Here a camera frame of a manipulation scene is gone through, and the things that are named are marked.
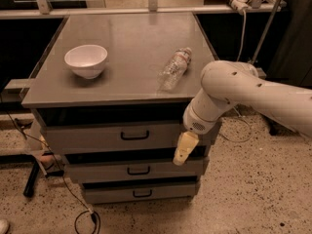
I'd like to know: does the white power cable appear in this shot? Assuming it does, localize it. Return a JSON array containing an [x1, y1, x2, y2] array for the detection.
[[217, 9, 254, 144]]

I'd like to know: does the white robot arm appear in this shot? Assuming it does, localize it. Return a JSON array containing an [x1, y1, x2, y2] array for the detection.
[[174, 60, 312, 166]]

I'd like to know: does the grey metal bracket block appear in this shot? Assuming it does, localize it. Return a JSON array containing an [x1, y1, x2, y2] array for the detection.
[[256, 68, 266, 79]]

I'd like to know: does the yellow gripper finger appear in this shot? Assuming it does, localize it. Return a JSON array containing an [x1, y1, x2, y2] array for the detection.
[[173, 131, 199, 166]]

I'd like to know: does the thin metal rod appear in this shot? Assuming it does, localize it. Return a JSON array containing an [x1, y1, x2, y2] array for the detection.
[[251, 0, 282, 64]]

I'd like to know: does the grey drawer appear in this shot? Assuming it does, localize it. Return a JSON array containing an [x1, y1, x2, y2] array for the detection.
[[83, 181, 200, 204], [41, 119, 222, 155], [67, 158, 208, 183]]

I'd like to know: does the black floor cable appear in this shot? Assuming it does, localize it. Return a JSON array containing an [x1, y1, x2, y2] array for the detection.
[[0, 95, 101, 234]]

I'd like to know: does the clear plastic water bottle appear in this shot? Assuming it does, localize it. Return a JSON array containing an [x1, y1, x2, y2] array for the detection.
[[158, 47, 192, 91]]

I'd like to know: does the grey metal rail shelf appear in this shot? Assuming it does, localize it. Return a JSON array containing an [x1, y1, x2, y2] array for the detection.
[[0, 3, 288, 20]]

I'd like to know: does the grey drawer cabinet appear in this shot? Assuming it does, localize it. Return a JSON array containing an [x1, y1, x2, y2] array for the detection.
[[22, 13, 217, 192]]

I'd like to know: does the black floor stand leg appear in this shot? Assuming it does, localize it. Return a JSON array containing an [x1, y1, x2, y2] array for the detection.
[[0, 154, 39, 198]]

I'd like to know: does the grey top drawer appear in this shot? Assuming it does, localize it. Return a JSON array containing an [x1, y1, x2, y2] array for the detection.
[[41, 119, 222, 155]]

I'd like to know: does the grey bottom drawer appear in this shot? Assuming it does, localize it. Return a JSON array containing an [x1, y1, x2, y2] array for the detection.
[[83, 181, 200, 204]]

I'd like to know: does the white power strip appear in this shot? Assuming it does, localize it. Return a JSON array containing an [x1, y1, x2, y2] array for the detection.
[[218, 0, 251, 14]]

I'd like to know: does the white shoe tip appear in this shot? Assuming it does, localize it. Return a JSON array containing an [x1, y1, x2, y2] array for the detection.
[[0, 219, 10, 234]]

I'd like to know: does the white ceramic bowl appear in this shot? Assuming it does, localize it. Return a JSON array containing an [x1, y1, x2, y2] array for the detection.
[[64, 45, 108, 79]]

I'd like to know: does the grey middle drawer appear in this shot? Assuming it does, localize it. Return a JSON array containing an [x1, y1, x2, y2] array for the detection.
[[67, 158, 208, 183]]

